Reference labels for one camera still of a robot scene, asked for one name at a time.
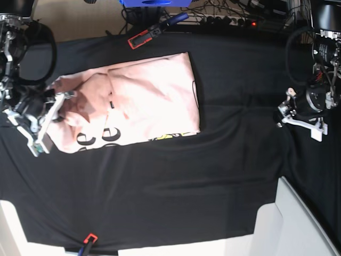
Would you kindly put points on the black table cloth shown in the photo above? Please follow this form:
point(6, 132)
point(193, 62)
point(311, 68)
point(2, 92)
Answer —
point(182, 190)

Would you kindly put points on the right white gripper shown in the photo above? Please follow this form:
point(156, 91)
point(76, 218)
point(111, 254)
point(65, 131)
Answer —
point(33, 114)

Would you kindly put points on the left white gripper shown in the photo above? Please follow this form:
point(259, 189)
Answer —
point(305, 108)

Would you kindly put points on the white table frame left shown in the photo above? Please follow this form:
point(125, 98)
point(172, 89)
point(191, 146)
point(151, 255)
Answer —
point(13, 239)

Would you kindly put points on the orange blue clamp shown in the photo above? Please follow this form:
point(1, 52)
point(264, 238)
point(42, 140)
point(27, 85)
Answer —
point(155, 30)
point(87, 245)

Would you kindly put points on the black power strip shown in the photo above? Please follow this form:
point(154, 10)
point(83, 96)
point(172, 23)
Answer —
point(220, 20)

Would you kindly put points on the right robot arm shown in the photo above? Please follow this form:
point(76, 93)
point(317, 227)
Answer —
point(19, 31)

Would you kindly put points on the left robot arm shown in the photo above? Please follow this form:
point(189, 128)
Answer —
point(325, 32)

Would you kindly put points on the orange blue clamp top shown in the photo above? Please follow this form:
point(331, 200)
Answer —
point(155, 30)

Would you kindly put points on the pink T-shirt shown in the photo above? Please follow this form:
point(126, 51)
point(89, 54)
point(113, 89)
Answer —
point(127, 103)

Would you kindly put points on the orange blue clamp bottom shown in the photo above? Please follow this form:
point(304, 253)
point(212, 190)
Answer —
point(87, 245)

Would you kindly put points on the blue plastic box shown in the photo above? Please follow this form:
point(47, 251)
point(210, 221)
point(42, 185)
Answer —
point(156, 3)

